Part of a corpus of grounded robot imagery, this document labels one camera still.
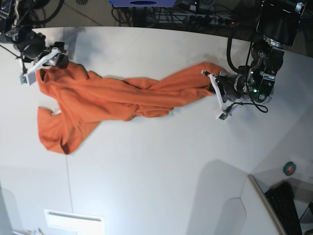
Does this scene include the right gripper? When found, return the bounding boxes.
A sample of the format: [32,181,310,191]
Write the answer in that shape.
[17,27,46,60]

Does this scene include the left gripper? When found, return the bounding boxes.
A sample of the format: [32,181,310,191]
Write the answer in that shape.
[217,74,245,102]

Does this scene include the orange t-shirt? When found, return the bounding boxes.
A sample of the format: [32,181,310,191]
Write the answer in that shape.
[36,62,222,155]

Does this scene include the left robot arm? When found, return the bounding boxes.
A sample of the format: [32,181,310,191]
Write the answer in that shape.
[215,0,308,103]

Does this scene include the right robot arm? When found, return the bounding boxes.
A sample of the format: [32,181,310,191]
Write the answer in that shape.
[0,0,50,63]

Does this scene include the blue box with oval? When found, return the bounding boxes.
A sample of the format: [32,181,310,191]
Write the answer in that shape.
[109,0,176,7]

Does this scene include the green tape roll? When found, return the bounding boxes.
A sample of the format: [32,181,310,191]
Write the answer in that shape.
[283,162,296,176]

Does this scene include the black keyboard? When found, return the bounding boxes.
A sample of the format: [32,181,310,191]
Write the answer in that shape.
[265,181,302,235]

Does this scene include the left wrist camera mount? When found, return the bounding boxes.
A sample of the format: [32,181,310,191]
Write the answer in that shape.
[201,70,245,120]

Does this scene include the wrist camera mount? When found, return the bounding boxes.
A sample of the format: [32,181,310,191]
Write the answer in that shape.
[19,42,69,86]
[201,70,245,120]

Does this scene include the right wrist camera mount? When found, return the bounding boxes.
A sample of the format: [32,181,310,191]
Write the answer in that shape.
[19,42,69,86]

